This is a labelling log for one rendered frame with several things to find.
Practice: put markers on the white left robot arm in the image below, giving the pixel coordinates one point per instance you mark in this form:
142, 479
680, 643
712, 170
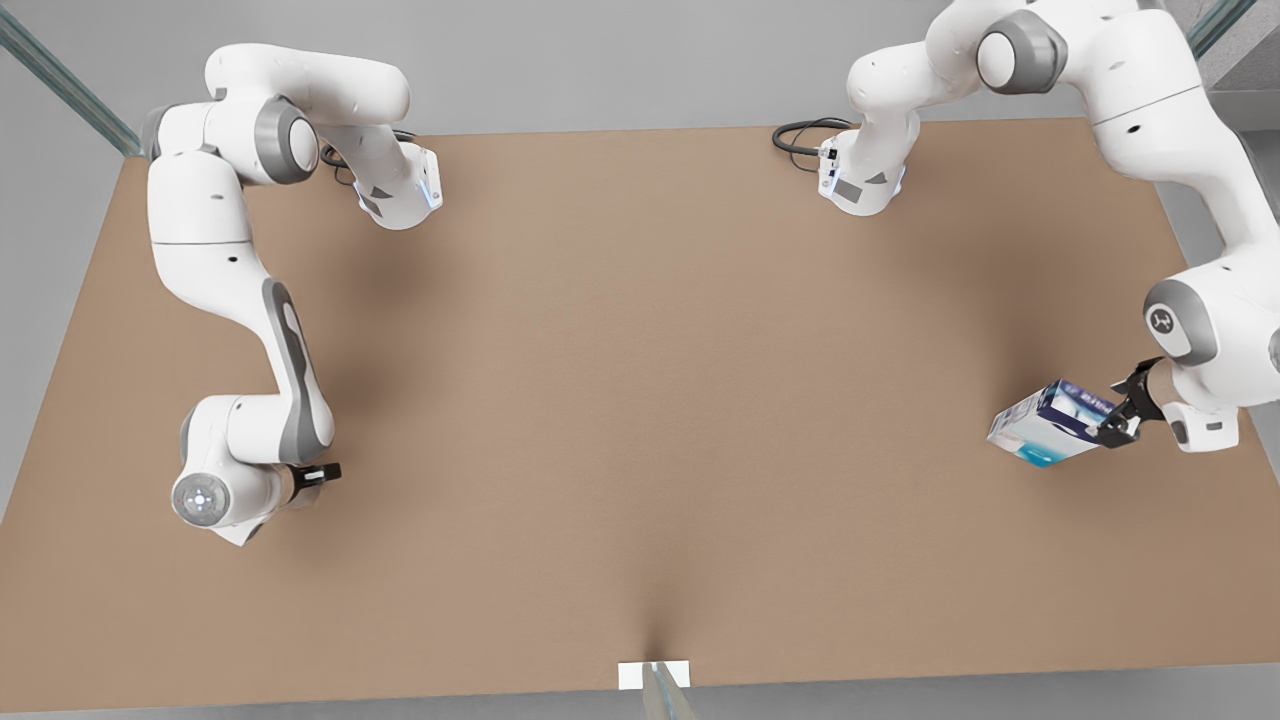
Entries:
1150, 110

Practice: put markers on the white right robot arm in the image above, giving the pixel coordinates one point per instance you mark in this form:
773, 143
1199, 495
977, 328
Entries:
200, 235

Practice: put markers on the blue and white box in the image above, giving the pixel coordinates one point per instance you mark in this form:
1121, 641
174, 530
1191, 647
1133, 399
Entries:
1050, 420

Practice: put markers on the white post foot plate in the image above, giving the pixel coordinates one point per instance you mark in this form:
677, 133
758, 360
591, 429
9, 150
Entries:
632, 676

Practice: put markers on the silver frame post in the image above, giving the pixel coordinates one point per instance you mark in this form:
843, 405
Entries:
664, 693
1218, 22
60, 80

